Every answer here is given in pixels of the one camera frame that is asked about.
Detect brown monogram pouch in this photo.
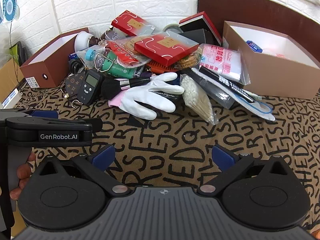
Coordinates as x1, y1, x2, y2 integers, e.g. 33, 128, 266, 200
64, 72, 87, 100

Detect black ribbed rubber piece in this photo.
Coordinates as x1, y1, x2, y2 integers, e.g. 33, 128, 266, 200
69, 59, 84, 75

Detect clear zip bag black items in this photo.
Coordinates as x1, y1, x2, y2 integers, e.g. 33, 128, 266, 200
185, 67, 260, 109

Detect orange plastic comb tray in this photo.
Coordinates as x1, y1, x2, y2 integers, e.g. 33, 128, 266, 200
146, 60, 180, 75

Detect white glove pink cuff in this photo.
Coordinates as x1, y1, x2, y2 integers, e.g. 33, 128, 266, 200
109, 72, 185, 120

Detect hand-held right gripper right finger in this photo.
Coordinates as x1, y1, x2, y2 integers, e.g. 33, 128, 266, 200
197, 144, 290, 197

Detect grey tape roll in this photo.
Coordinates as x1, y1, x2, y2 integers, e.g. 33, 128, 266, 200
164, 24, 183, 33

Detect brown headboard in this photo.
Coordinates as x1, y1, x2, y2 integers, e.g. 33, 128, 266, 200
197, 0, 320, 44

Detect white pink printed plastic bag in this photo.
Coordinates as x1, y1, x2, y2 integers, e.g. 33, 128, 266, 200
199, 44, 250, 85

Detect blue packet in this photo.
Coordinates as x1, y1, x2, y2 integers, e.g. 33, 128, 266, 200
246, 40, 263, 53

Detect black handheld digital device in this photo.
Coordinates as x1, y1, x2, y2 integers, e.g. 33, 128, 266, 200
77, 69, 104, 106

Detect black case white script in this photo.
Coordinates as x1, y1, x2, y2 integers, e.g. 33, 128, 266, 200
150, 90, 185, 103

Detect bag of cotton swabs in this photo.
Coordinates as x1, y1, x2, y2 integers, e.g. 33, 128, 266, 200
180, 74, 218, 125

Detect packet of round biscuits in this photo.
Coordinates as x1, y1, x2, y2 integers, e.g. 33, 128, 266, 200
175, 51, 203, 70

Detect blue round fan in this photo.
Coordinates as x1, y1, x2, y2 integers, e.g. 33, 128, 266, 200
0, 0, 20, 23

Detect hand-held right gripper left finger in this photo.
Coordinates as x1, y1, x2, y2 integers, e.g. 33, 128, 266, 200
37, 144, 132, 198

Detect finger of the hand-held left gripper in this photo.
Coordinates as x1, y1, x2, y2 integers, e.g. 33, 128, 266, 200
25, 109, 59, 119
75, 118, 103, 137

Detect plain cardboard box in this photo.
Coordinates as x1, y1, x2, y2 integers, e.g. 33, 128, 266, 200
0, 59, 25, 103

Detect thin black cable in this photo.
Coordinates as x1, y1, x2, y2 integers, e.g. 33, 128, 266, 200
7, 0, 25, 80

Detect small white blue box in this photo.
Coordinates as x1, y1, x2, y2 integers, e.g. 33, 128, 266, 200
1, 87, 23, 109

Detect small red flat box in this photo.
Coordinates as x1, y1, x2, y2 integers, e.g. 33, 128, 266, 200
111, 10, 153, 37

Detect brown cardboard box white inside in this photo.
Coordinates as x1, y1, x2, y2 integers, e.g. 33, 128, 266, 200
222, 21, 320, 99

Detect person's left hand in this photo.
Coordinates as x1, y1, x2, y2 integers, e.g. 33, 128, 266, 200
10, 152, 37, 200

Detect white bowl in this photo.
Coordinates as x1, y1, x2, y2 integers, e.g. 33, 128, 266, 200
74, 31, 94, 53

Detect large red flat box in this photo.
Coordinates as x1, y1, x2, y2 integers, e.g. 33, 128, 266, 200
134, 33, 200, 67

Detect red printed cracker bag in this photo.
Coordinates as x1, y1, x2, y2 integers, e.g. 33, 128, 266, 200
105, 36, 147, 67

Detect brown shoe box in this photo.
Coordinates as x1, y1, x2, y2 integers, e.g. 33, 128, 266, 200
19, 27, 90, 88

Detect dark red gift box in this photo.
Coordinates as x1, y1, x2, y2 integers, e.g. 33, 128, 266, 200
179, 11, 223, 46

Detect green bottle blue cap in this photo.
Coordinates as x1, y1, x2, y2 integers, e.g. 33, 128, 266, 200
85, 49, 143, 79

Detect black makeup brush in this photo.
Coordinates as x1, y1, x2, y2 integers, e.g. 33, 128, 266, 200
101, 77, 152, 99

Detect white insole blue trim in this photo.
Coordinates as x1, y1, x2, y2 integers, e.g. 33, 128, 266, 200
232, 90, 275, 122

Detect letter printed blanket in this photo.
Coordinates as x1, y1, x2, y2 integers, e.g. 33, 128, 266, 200
0, 79, 320, 240

